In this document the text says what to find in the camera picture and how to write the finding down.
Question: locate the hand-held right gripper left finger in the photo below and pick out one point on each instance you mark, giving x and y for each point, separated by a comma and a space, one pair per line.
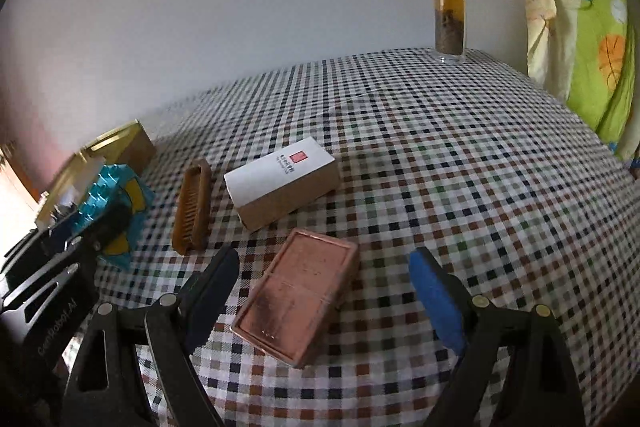
212, 307

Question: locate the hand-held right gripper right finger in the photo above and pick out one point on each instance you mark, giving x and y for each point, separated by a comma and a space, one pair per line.
440, 302

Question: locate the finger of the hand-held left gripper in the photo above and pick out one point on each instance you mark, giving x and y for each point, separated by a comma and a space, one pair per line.
116, 224
62, 227

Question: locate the teal building block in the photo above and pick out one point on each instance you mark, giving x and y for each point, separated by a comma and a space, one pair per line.
135, 202

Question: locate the yellow transparent plastic box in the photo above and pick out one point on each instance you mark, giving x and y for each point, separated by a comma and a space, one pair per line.
107, 157

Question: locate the copper pink box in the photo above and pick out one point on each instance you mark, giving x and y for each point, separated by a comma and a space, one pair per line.
297, 297

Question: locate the wooden door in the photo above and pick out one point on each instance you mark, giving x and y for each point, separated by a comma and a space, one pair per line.
17, 172

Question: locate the wooden brush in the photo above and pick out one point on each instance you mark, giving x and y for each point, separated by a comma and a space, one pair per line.
192, 212

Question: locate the checked tablecloth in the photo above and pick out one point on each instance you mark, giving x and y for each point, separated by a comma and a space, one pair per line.
450, 182

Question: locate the long white cardboard box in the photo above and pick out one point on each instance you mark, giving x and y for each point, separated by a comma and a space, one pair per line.
282, 189

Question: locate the green yellow printed cloth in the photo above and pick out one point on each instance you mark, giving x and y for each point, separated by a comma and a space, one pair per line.
582, 47

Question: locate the glass tea bottle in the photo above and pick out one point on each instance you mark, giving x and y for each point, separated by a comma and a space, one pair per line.
448, 7

